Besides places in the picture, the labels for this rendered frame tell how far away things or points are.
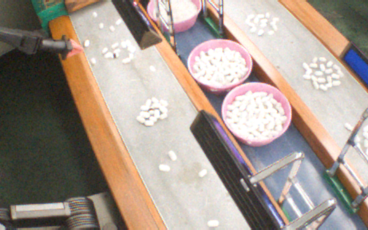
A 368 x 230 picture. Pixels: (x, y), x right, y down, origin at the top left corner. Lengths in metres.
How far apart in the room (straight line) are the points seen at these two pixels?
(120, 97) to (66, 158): 0.92
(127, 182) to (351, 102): 0.94
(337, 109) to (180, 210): 0.73
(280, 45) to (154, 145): 0.72
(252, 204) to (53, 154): 1.71
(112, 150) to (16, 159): 1.25
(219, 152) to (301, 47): 0.88
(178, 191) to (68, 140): 1.27
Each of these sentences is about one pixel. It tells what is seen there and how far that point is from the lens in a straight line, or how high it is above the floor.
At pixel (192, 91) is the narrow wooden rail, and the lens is 1.46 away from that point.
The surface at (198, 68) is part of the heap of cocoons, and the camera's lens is 1.58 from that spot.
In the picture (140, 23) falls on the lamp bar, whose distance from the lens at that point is 1.24.
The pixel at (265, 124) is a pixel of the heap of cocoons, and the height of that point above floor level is 0.72.
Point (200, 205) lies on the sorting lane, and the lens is 1.25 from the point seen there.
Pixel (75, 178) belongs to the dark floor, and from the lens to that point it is 2.26.
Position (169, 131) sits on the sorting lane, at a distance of 1.39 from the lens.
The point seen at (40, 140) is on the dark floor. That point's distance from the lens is 2.50.
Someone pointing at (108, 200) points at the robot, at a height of 0.47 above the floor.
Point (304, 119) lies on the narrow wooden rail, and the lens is 1.41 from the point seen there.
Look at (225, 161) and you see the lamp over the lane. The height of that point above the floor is 1.10.
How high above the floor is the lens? 1.91
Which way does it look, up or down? 56 degrees down
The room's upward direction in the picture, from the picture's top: 8 degrees counter-clockwise
